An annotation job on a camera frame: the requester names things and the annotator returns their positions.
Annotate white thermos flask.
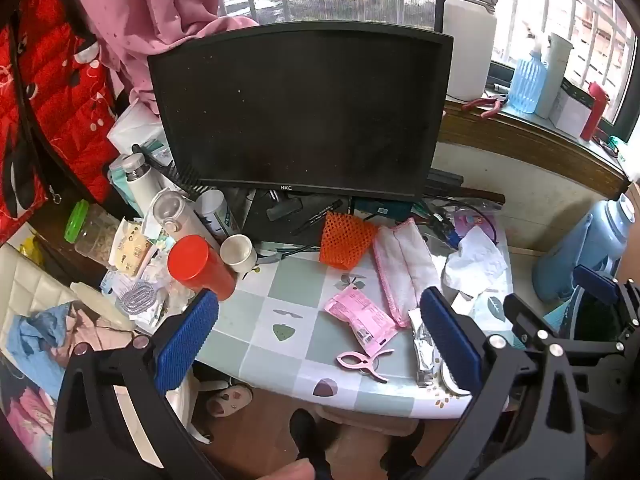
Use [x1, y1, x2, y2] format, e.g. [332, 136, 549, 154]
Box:
[121, 154, 166, 216]

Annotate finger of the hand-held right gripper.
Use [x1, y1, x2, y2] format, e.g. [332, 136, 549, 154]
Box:
[503, 293, 560, 354]
[573, 263, 640, 357]

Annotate orange mesh net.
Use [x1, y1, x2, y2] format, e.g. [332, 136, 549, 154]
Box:
[319, 211, 379, 269]

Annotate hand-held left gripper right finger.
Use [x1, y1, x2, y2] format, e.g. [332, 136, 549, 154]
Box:
[419, 286, 601, 480]

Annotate black computer monitor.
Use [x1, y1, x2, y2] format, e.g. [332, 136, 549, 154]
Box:
[147, 21, 455, 248]

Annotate red padded jacket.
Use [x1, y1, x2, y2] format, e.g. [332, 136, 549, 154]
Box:
[0, 0, 126, 246]

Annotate blue ribbed pump bottle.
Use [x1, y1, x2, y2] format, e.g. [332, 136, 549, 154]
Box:
[509, 35, 549, 114]

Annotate brown wooden strip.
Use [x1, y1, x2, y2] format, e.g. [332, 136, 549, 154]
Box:
[459, 186, 507, 207]

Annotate black flat box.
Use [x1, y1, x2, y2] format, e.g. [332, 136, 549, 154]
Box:
[425, 169, 463, 196]

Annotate clear jar with green lid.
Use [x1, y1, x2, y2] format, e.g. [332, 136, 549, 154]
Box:
[64, 200, 123, 268]

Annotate white tape roll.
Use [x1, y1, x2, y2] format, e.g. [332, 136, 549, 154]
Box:
[435, 355, 473, 398]

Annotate yellow tissue packet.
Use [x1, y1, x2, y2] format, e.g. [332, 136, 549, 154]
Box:
[109, 222, 153, 278]

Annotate checkered floral tablecloth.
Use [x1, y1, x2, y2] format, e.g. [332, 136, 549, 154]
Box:
[192, 195, 516, 418]

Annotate pink slipper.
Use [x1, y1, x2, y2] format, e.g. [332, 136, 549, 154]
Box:
[206, 382, 253, 418]

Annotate black marker pen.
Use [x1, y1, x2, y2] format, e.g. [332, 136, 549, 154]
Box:
[292, 199, 343, 235]

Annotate white bottle with clear cap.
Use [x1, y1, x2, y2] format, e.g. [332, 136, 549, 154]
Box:
[152, 191, 194, 234]

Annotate blue thermos jug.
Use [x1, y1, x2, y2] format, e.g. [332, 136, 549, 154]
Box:
[531, 192, 640, 303]

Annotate pale pink garment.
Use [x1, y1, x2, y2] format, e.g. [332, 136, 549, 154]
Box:
[50, 305, 137, 366]

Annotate red slim bottle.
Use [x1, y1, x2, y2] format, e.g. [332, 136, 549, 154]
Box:
[580, 81, 611, 142]

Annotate white tumbler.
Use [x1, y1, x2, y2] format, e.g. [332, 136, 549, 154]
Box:
[534, 32, 573, 120]

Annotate white ceramic cup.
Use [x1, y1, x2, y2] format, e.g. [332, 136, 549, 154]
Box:
[220, 234, 258, 273]

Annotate pink snack packet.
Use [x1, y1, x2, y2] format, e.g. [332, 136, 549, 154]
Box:
[324, 286, 398, 352]

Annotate pile of small paper packets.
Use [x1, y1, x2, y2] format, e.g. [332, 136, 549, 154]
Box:
[100, 225, 188, 333]

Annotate large white water bottle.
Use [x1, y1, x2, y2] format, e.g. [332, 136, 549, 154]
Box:
[442, 0, 501, 102]

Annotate white padded chair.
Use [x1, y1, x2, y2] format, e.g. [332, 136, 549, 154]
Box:
[0, 245, 76, 361]

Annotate white bottle with teal label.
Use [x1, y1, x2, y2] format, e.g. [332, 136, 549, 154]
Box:
[195, 189, 232, 241]

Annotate wooden windowsill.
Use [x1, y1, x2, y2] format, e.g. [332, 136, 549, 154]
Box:
[440, 99, 631, 201]

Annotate red handled pliers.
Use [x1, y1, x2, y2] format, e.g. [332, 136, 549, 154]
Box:
[461, 92, 508, 120]

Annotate pink hanging cloth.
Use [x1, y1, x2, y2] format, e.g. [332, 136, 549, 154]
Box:
[67, 0, 258, 116]

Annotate blue video cable connector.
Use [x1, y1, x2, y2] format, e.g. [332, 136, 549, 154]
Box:
[430, 212, 461, 249]

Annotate pink towel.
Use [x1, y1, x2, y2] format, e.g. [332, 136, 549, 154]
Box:
[372, 220, 441, 328]

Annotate blue crumpled cloth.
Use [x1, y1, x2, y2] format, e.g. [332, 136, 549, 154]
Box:
[10, 305, 71, 386]

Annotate white cardboard box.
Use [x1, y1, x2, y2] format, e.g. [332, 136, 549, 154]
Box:
[549, 77, 596, 136]

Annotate red cylindrical cup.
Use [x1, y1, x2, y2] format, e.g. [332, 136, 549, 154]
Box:
[167, 235, 237, 302]

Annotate silver foil wrapper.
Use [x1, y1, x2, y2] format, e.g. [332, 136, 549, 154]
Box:
[407, 307, 444, 388]

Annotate black metal rack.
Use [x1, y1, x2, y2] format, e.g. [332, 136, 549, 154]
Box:
[131, 143, 221, 199]

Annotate pink plastic clip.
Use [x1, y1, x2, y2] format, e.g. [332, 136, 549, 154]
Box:
[336, 347, 396, 383]

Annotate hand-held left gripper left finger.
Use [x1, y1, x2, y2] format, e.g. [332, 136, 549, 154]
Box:
[52, 289, 223, 480]

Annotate pink printed blanket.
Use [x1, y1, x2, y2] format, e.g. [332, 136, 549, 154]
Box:
[0, 380, 57, 477]

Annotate purple printed pouch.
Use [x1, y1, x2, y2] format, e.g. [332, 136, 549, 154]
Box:
[452, 207, 501, 246]

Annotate white tissue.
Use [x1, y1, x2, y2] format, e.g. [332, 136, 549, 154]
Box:
[442, 225, 508, 293]

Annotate white tissue box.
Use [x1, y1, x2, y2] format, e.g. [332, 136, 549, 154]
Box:
[107, 102, 171, 161]

